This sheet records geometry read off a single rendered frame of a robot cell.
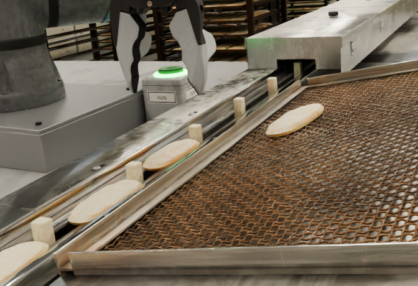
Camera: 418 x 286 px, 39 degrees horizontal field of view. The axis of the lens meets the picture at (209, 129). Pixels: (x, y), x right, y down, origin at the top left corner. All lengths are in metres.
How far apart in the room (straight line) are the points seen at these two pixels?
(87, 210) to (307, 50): 0.62
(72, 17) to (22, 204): 0.41
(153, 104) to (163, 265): 0.61
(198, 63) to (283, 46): 0.47
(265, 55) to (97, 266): 0.78
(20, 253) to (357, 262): 0.28
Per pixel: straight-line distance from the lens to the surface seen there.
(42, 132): 0.77
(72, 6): 0.90
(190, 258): 0.32
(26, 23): 0.89
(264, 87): 0.99
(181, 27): 0.63
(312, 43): 1.06
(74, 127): 0.81
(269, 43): 1.08
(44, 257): 0.46
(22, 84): 0.88
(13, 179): 0.78
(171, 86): 0.90
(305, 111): 0.60
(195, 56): 0.62
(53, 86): 0.91
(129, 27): 0.66
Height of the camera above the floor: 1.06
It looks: 16 degrees down
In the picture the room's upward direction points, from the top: 5 degrees counter-clockwise
